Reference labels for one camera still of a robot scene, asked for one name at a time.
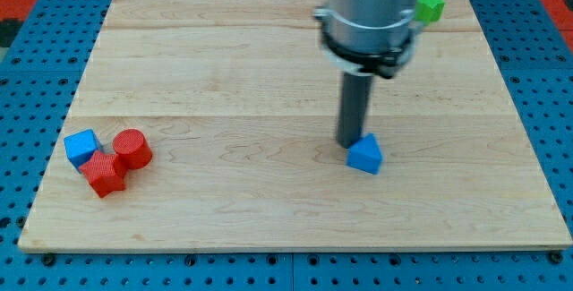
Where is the red star block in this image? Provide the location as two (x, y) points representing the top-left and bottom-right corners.
(79, 150), (128, 198)

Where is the blue triangle block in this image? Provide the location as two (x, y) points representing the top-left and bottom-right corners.
(346, 133), (383, 175)

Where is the green star block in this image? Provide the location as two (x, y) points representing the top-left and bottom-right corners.
(414, 0), (446, 25)

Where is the wooden board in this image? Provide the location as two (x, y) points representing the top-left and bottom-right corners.
(19, 0), (572, 253)

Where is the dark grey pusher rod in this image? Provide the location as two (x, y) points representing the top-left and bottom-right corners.
(336, 73), (372, 149)

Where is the blue cube block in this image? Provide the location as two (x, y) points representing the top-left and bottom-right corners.
(64, 129), (104, 171)

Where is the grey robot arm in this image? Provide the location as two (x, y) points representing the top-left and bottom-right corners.
(313, 0), (422, 149)

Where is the red cylinder block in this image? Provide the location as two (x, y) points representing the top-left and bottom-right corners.
(112, 129), (153, 170)

